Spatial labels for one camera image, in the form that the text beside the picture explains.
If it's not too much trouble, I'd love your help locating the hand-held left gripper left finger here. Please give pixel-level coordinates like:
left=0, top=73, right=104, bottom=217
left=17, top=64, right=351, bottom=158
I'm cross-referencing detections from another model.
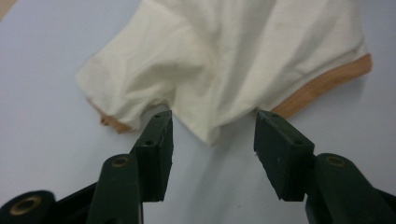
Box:
left=87, top=109, right=175, bottom=224

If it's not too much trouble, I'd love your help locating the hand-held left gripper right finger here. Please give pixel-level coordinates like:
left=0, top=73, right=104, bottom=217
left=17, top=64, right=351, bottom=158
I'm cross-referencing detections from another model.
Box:
left=253, top=109, right=396, bottom=224

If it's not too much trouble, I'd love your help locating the cream baby bodysuit brown trim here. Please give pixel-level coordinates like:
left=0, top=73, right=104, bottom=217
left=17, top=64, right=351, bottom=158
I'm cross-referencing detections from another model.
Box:
left=75, top=0, right=373, bottom=147

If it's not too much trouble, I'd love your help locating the white table cover board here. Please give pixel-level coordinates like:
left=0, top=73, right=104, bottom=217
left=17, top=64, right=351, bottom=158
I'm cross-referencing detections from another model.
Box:
left=0, top=0, right=396, bottom=224

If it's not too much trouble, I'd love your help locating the light wooden table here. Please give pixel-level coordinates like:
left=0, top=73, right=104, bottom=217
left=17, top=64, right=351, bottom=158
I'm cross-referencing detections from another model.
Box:
left=0, top=0, right=18, bottom=21

